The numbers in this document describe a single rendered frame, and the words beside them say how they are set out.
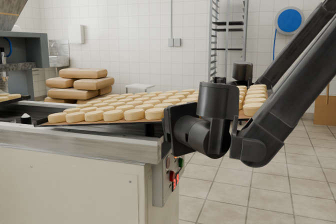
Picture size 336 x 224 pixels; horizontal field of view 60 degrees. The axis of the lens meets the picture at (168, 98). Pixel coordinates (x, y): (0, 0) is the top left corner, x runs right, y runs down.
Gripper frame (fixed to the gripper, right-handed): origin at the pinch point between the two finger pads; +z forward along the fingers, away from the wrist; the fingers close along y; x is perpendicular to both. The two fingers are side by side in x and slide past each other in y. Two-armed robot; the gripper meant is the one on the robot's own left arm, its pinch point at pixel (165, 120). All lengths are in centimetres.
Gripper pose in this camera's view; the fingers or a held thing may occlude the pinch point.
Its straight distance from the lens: 66.1
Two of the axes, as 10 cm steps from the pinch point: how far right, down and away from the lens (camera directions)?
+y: 0.9, 9.8, 1.7
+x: 8.9, -1.6, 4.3
